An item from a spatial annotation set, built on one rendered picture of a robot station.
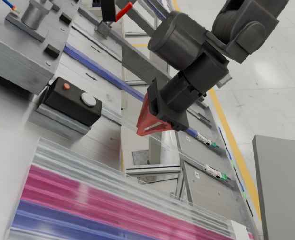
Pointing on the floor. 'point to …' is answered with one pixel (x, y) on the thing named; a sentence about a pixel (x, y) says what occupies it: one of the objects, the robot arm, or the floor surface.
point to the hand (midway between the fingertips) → (141, 129)
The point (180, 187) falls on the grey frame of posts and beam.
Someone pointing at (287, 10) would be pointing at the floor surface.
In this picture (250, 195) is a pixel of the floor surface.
